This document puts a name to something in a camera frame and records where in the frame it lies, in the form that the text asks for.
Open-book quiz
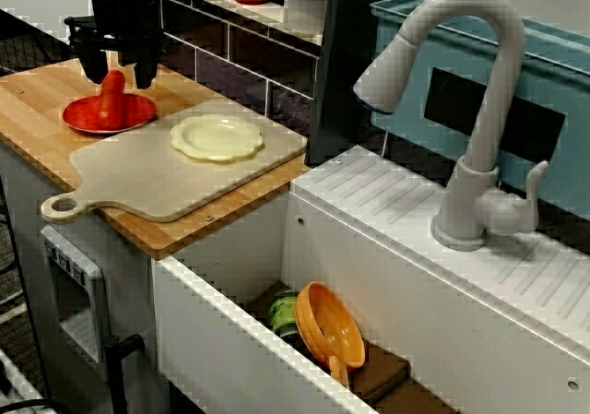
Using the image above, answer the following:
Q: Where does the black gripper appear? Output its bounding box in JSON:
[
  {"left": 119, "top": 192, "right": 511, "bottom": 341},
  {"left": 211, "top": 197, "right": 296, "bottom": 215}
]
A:
[{"left": 64, "top": 0, "right": 166, "bottom": 89}]

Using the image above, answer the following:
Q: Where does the red toy sausage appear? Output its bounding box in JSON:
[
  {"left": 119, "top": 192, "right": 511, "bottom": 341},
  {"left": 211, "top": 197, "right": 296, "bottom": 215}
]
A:
[{"left": 95, "top": 69, "right": 126, "bottom": 127}]

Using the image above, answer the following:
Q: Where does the pale yellow scalloped plate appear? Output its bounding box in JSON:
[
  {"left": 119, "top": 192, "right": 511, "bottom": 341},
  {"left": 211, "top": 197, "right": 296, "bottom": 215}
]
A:
[{"left": 170, "top": 112, "right": 266, "bottom": 161}]

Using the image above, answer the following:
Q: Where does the red round plate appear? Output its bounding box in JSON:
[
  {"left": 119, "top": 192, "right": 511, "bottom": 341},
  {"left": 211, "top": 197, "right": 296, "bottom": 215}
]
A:
[{"left": 62, "top": 93, "right": 158, "bottom": 135}]

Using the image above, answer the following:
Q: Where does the dark tile backsplash panel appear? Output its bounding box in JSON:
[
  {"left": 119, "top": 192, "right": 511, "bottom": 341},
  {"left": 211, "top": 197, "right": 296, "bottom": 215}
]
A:
[{"left": 133, "top": 0, "right": 324, "bottom": 138}]

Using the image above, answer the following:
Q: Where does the white cup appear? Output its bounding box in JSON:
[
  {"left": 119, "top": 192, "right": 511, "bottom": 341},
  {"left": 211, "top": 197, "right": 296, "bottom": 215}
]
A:
[{"left": 281, "top": 0, "right": 333, "bottom": 37}]

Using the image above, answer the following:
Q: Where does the grey toy dishwasher front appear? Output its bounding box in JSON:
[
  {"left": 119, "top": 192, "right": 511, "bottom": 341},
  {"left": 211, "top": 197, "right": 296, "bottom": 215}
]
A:
[{"left": 40, "top": 223, "right": 112, "bottom": 364}]

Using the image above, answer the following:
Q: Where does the green toy can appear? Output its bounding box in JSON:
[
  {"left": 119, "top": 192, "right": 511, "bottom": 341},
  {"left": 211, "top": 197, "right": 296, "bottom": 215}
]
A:
[{"left": 268, "top": 290, "right": 301, "bottom": 339}]

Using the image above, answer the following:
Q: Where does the white toy sink unit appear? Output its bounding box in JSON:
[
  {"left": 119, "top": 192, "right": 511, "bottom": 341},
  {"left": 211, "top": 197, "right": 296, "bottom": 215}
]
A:
[{"left": 149, "top": 145, "right": 590, "bottom": 414}]

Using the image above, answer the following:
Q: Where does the grey toy faucet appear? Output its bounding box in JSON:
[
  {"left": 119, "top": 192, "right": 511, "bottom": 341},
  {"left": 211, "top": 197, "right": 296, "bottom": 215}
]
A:
[{"left": 352, "top": 0, "right": 550, "bottom": 253}]

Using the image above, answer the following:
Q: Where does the black tape patch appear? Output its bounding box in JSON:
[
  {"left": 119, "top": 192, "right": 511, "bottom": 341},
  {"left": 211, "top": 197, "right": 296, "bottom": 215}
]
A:
[{"left": 423, "top": 66, "right": 567, "bottom": 164}]

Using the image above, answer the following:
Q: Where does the teal plastic bin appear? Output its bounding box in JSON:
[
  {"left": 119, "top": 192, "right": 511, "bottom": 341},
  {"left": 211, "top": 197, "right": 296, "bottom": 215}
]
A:
[{"left": 368, "top": 0, "right": 590, "bottom": 240}]

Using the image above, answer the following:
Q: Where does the black wire mesh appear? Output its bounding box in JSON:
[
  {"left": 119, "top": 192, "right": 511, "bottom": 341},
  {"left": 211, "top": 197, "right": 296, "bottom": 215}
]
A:
[{"left": 0, "top": 10, "right": 89, "bottom": 77}]

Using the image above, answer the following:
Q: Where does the wooden cutting board with handle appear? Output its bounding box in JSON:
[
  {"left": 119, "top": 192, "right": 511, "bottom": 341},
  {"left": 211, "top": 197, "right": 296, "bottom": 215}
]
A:
[{"left": 40, "top": 99, "right": 309, "bottom": 225}]

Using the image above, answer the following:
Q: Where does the dark vertical post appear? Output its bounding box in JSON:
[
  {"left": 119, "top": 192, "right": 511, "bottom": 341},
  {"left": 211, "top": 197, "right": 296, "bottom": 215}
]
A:
[{"left": 306, "top": 0, "right": 394, "bottom": 166}]

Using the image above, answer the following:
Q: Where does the black cabinet bar handle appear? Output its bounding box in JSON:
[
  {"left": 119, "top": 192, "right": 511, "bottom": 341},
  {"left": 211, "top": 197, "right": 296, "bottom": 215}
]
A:
[{"left": 103, "top": 333, "right": 145, "bottom": 414}]

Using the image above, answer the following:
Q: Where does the orange strainer with handle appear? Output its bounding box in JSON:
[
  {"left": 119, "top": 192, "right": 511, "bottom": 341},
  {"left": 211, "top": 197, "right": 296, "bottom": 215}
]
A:
[{"left": 293, "top": 280, "right": 367, "bottom": 385}]

